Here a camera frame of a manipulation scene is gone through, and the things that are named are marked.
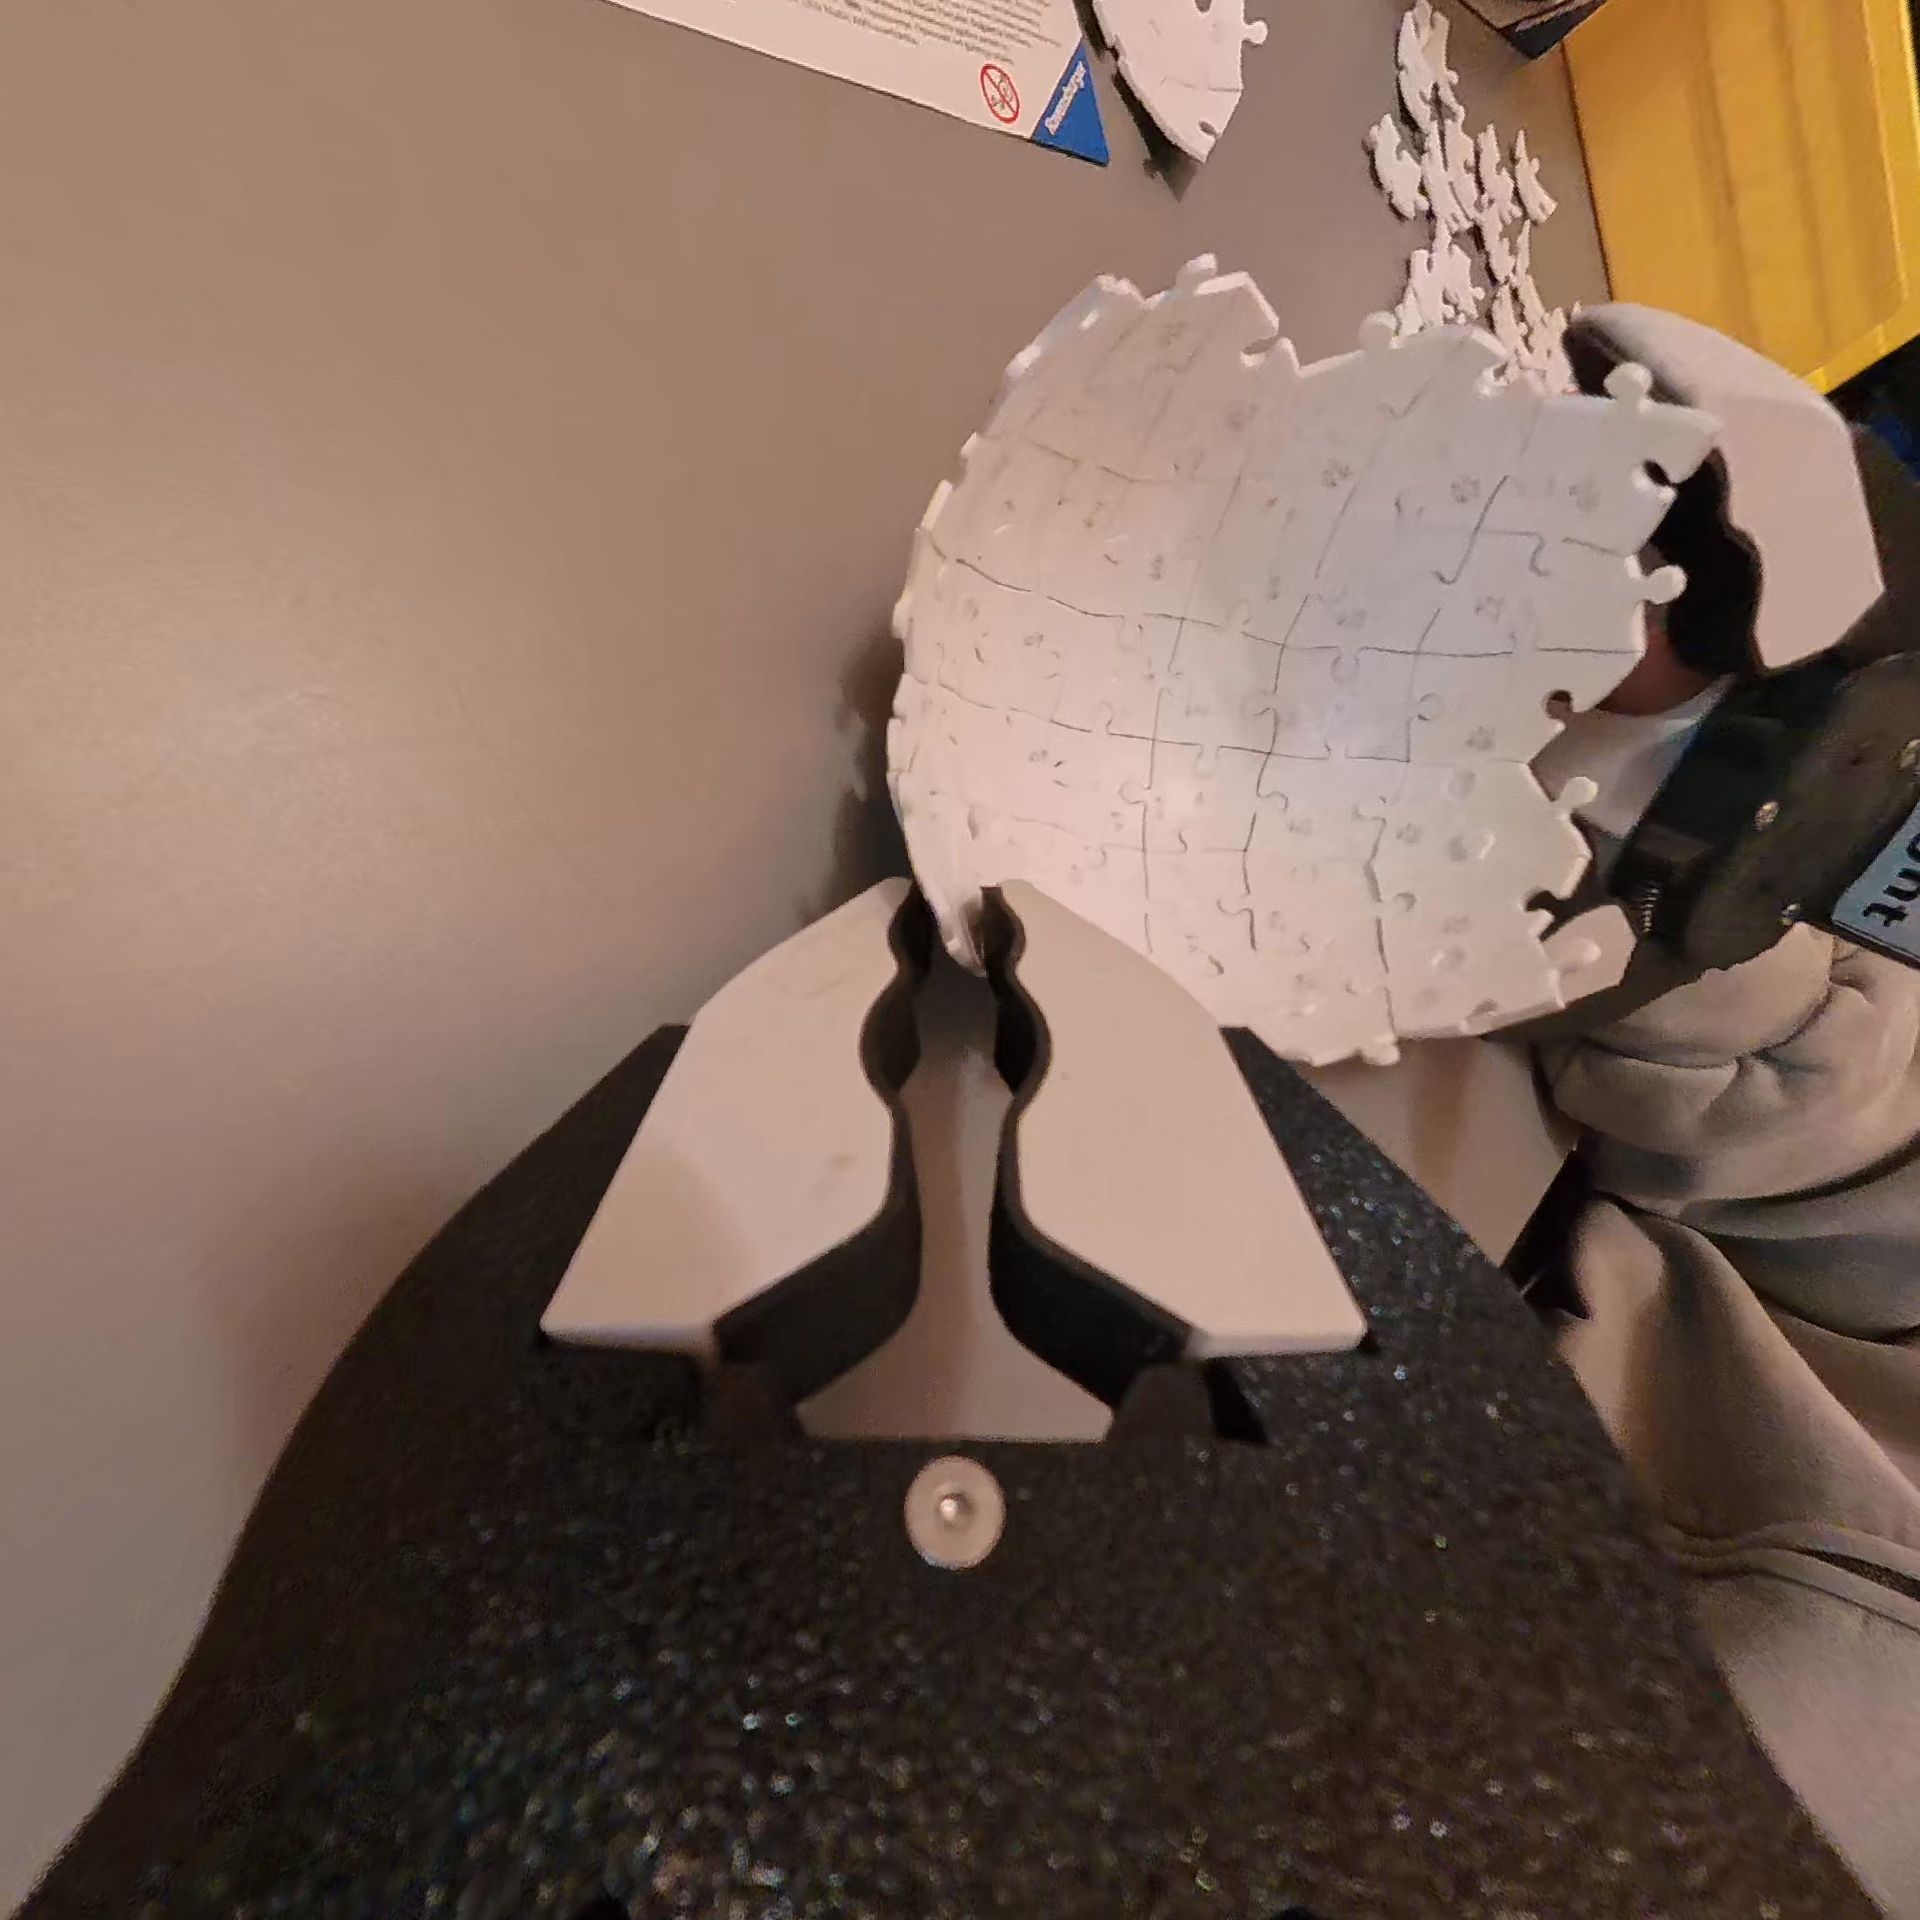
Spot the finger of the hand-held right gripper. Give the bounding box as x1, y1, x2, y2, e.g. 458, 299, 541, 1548
1559, 304, 1890, 678
1461, 896, 1711, 1038

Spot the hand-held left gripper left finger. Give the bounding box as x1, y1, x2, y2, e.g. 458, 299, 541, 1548
539, 878, 936, 1403

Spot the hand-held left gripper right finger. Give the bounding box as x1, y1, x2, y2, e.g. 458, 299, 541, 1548
978, 881, 1369, 1403

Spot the partly built white puzzle ball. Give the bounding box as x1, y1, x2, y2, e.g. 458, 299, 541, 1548
883, 253, 1727, 1069

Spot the pile of puzzle pieces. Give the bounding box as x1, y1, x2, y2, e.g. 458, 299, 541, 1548
1361, 0, 1578, 354

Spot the curved joined white puzzle section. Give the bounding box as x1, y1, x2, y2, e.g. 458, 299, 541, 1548
1090, 0, 1269, 164

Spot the yellow plastic bin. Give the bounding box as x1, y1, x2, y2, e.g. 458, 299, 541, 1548
1559, 0, 1920, 395

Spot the person's grey sweatshirt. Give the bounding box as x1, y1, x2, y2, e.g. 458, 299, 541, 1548
1551, 1183, 1920, 1878

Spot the dark box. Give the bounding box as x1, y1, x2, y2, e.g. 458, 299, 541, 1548
1461, 0, 1591, 59

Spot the printed instruction sheet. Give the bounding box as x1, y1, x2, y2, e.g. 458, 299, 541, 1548
599, 0, 1112, 168

